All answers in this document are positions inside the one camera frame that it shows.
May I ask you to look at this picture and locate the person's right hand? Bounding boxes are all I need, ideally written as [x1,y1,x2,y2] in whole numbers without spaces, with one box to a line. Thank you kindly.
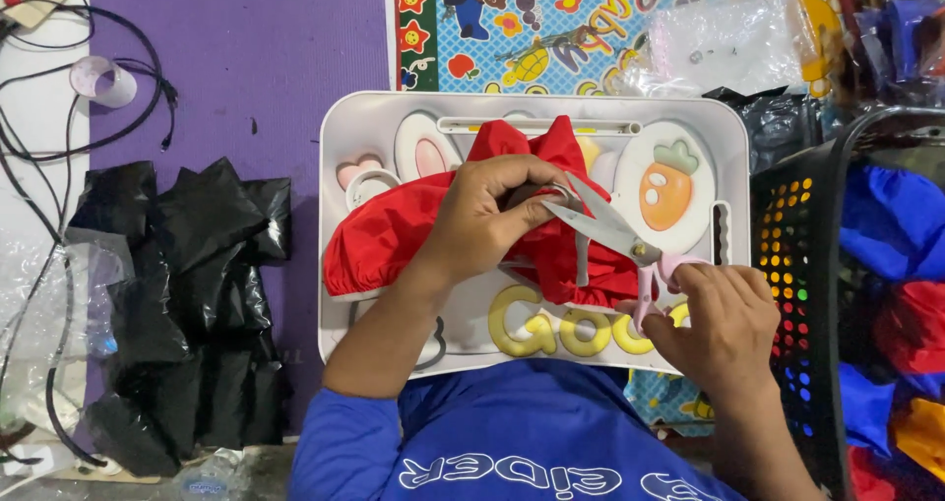
[641,263,782,410]

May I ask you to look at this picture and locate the person's left hand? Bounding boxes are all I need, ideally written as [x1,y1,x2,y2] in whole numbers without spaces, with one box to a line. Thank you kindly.
[421,154,574,289]

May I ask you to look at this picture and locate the red fabric garment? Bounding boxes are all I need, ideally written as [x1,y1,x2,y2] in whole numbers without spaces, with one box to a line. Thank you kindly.
[323,115,652,312]

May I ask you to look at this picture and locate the pink-handled scissors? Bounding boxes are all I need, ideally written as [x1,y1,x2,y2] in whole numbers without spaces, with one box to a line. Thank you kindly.
[541,176,714,337]

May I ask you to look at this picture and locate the black perforated plastic basket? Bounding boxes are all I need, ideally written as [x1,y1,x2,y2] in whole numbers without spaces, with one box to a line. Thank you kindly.
[751,105,945,501]

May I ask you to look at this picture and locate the white cartoon lap tray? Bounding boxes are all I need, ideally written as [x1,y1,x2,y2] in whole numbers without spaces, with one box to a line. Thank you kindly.
[318,91,753,378]

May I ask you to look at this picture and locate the colourful cartoon play mat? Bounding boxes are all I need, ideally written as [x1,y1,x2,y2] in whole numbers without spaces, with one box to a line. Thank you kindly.
[395,0,846,438]

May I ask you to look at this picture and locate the heap of colourful garments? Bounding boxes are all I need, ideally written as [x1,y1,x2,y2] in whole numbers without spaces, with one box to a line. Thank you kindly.
[836,163,945,501]

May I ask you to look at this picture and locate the crumpled black plastic bag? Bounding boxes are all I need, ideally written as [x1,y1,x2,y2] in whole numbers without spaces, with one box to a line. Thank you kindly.
[703,86,839,176]

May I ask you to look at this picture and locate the person's blue shirt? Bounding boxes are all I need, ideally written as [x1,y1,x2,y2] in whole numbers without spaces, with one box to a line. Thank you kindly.
[287,358,748,501]

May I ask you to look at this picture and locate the purple foam mat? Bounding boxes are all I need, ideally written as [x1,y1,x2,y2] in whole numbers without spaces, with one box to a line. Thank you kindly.
[80,0,394,446]

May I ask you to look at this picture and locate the clear bubble plastic bag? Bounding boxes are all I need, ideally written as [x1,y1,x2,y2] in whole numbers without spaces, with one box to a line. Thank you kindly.
[611,0,813,100]

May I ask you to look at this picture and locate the pile of black plastic bags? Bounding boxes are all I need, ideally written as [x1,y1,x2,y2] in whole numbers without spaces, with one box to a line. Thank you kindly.
[68,157,294,478]

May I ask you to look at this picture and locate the heap of plastic-wrapped packets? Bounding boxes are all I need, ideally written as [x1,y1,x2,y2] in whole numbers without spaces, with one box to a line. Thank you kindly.
[833,0,945,109]

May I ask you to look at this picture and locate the crushed clear plastic bottle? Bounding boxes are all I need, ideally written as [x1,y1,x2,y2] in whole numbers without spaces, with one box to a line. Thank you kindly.
[172,447,253,501]

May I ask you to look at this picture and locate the pale tape roll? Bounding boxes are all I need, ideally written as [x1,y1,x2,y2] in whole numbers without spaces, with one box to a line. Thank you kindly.
[69,55,139,110]

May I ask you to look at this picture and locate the clear plastic bag heap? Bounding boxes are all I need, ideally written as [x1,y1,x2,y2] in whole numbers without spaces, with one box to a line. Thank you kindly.
[0,226,135,443]

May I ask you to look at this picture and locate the black cables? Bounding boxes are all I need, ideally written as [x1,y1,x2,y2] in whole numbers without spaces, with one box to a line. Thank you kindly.
[0,2,180,469]

